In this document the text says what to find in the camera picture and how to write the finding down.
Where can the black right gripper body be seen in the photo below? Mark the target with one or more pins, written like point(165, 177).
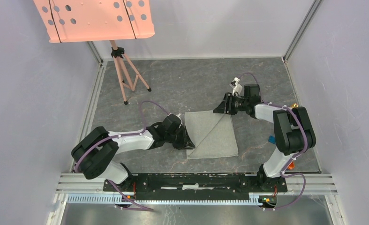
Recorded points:
point(237, 104)

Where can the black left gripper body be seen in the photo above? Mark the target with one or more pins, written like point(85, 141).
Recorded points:
point(175, 138)

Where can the grey cloth napkin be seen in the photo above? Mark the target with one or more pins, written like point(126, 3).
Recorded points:
point(212, 134)

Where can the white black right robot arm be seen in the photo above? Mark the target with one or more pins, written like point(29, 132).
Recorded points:
point(293, 130)

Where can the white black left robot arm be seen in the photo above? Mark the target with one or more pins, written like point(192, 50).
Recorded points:
point(94, 154)

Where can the blue toy brick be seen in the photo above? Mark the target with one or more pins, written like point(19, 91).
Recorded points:
point(272, 140)

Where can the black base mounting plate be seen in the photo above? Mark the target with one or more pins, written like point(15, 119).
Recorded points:
point(197, 186)

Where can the orange red toy piece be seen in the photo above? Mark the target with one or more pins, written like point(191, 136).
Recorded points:
point(291, 166)

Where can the pink music stand tripod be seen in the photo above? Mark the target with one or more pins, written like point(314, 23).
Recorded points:
point(101, 20)

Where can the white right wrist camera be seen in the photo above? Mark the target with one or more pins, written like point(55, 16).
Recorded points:
point(235, 85)

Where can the aluminium frame rail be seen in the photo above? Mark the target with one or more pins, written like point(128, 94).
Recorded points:
point(81, 190)

